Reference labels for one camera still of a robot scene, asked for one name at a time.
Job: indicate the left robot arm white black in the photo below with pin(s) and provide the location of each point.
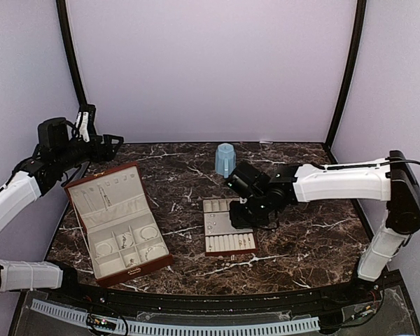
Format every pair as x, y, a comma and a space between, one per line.
62, 146

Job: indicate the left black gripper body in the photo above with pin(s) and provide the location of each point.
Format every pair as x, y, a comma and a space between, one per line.
96, 156

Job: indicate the white slotted cable duct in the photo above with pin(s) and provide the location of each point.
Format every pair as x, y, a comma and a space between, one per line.
77, 317

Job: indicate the black front table rail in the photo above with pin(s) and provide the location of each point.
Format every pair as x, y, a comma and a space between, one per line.
326, 300

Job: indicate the black corner post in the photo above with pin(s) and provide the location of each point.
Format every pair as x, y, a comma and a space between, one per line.
70, 52
348, 75

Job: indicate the small circuit board with leds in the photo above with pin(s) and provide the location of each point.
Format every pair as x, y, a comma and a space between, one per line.
96, 321

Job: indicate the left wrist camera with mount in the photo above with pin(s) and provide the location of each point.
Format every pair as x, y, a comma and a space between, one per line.
84, 126

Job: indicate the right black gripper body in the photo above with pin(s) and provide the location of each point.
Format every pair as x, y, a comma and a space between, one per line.
253, 215

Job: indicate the black right corner post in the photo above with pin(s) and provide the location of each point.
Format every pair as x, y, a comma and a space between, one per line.
348, 75

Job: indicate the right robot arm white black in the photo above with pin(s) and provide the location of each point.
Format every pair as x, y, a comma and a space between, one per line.
390, 180

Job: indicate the light blue upside-down mug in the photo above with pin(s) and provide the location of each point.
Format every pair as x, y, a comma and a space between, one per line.
225, 159

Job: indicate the brown jewelry tray cream lining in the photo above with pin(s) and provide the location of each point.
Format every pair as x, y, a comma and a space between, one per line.
220, 238

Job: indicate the black left corner post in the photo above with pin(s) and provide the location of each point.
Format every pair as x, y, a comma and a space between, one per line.
70, 52

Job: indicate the brown jewelry box cream lining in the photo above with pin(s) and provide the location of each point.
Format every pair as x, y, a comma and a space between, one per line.
117, 224

